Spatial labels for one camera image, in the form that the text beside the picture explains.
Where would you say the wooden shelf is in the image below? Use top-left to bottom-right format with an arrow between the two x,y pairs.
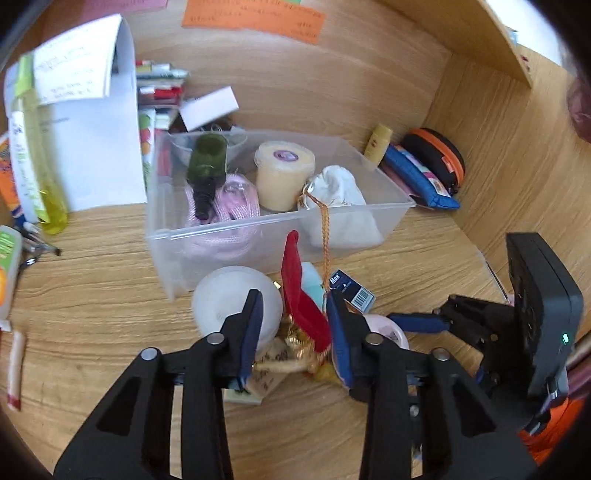
478,0 -> 539,88

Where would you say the white handwritten paper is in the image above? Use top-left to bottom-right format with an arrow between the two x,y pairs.
32,14 -> 123,106

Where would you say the orange paper note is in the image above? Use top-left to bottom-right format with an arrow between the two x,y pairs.
181,0 -> 326,45

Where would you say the dark metal tool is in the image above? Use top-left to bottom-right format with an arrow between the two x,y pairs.
14,222 -> 63,267

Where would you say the teal soft object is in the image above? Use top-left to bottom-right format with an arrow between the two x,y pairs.
300,261 -> 326,312

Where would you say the white cloth pouch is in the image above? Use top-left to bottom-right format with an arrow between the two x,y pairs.
300,165 -> 384,250

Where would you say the blue fabric pencil case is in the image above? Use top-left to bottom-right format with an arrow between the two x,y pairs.
382,144 -> 461,210

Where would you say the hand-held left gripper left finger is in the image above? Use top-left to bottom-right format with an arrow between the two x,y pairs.
54,289 -> 265,480

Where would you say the red velvet pouch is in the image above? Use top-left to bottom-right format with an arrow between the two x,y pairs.
281,230 -> 333,354

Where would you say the orange garment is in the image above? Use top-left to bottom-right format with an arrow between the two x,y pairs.
517,396 -> 575,464

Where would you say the cream jar with purple label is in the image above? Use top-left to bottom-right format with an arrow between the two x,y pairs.
254,141 -> 317,213

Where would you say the blue battery card pack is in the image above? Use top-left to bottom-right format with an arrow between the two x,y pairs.
330,269 -> 376,311

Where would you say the gold braided cord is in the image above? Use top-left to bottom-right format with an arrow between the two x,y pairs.
299,185 -> 334,292

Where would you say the small white box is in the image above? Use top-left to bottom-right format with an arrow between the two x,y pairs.
179,86 -> 240,132

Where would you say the clear plastic storage box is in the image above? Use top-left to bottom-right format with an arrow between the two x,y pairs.
145,129 -> 416,301

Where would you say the orange tube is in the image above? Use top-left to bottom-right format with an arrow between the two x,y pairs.
0,134 -> 26,220

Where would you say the yellow lotion tube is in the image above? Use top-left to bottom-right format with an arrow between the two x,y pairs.
363,124 -> 393,168

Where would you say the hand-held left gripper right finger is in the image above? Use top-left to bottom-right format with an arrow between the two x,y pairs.
326,291 -> 539,480

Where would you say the wooden desktop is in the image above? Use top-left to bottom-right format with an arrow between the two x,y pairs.
0,124 -> 522,480

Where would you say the gold ornament bundle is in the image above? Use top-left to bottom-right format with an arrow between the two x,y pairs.
281,323 -> 342,384

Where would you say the fruit print carton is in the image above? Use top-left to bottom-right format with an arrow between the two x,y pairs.
139,108 -> 158,191

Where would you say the stack of books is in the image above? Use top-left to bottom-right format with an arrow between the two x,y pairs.
135,59 -> 190,134

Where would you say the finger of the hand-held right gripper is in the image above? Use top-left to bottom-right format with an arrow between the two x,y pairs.
475,353 -> 508,395
387,294 -> 514,363

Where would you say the pink braided cord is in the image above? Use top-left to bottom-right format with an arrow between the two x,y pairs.
185,173 -> 262,259

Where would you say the dark green bottle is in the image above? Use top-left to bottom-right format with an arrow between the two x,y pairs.
186,133 -> 229,220

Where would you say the wooden tag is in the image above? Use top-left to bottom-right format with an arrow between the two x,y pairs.
224,337 -> 296,407

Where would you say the clear small bowl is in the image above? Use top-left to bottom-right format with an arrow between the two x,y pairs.
172,130 -> 247,164

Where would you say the lip balm stick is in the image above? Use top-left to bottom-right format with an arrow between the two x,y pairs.
7,330 -> 27,411

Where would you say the black case with orange zip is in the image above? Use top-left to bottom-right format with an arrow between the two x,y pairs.
399,128 -> 466,197

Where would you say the green white bottle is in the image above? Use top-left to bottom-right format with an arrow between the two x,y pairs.
0,225 -> 24,324

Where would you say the tangled dark cable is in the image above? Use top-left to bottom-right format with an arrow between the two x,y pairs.
168,115 -> 234,134

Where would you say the pink wallet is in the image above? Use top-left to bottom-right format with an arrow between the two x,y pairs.
379,164 -> 430,208

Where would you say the yellow spray bottle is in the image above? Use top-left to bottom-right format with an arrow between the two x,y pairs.
9,53 -> 70,235

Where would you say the white file holder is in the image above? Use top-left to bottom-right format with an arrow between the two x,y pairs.
4,14 -> 148,213

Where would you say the white round jar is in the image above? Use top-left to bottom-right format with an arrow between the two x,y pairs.
191,266 -> 283,354

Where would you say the pink paper note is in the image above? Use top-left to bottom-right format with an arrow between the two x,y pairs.
85,0 -> 168,14

